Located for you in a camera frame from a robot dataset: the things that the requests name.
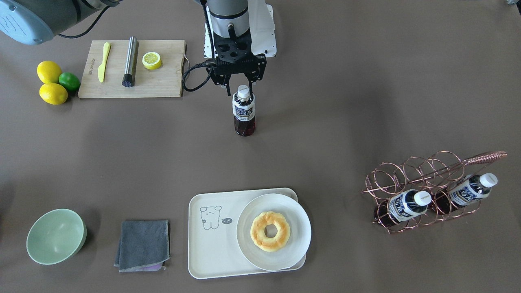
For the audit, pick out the steel muddler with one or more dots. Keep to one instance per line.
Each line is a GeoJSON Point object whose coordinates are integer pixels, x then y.
{"type": "Point", "coordinates": [130, 63]}

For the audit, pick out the green lime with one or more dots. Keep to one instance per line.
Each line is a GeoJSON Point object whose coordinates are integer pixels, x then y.
{"type": "Point", "coordinates": [69, 81]}

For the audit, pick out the glazed donut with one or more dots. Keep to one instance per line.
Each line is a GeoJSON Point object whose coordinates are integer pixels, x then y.
{"type": "Point", "coordinates": [270, 231]}

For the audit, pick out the copper wire bottle rack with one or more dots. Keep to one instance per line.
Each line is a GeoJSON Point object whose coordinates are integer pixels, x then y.
{"type": "Point", "coordinates": [436, 174]}

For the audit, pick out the whole lemon lower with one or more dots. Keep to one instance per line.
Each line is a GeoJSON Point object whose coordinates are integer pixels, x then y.
{"type": "Point", "coordinates": [53, 93]}

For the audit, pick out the tea bottle white cap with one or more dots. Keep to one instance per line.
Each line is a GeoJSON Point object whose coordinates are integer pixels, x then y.
{"type": "Point", "coordinates": [243, 109]}

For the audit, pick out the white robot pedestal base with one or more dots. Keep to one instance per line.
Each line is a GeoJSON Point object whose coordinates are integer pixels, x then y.
{"type": "Point", "coordinates": [253, 16]}

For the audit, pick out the halved lemon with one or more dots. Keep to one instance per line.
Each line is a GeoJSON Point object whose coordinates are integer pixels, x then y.
{"type": "Point", "coordinates": [152, 60]}

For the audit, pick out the green ceramic bowl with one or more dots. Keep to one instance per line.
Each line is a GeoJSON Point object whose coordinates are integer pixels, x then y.
{"type": "Point", "coordinates": [56, 236]}

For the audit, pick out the tea bottle in rack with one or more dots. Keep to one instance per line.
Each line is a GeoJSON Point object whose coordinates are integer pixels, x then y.
{"type": "Point", "coordinates": [473, 189]}
{"type": "Point", "coordinates": [402, 207]}

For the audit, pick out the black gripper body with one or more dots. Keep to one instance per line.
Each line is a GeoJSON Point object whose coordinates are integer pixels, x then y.
{"type": "Point", "coordinates": [260, 68]}

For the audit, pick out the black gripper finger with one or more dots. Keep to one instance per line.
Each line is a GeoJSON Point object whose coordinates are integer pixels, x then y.
{"type": "Point", "coordinates": [226, 84]}
{"type": "Point", "coordinates": [252, 77]}

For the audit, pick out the whole lemon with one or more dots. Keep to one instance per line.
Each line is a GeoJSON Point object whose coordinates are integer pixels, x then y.
{"type": "Point", "coordinates": [49, 72]}
{"type": "Point", "coordinates": [53, 93]}

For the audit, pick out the yellow plastic knife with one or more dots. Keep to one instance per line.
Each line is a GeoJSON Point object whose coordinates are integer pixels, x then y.
{"type": "Point", "coordinates": [102, 66]}

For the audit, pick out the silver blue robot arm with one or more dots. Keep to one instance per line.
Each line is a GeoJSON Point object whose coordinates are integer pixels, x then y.
{"type": "Point", "coordinates": [33, 22]}

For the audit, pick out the whole lemon upper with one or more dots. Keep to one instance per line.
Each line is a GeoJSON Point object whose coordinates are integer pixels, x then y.
{"type": "Point", "coordinates": [49, 72]}

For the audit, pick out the cream serving tray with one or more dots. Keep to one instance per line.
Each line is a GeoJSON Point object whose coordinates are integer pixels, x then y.
{"type": "Point", "coordinates": [219, 242]}

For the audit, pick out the wooden cutting board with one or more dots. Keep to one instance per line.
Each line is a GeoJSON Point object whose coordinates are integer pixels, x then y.
{"type": "Point", "coordinates": [164, 82]}

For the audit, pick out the grey folded cloth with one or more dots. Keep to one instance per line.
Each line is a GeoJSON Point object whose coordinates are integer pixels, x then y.
{"type": "Point", "coordinates": [143, 245]}

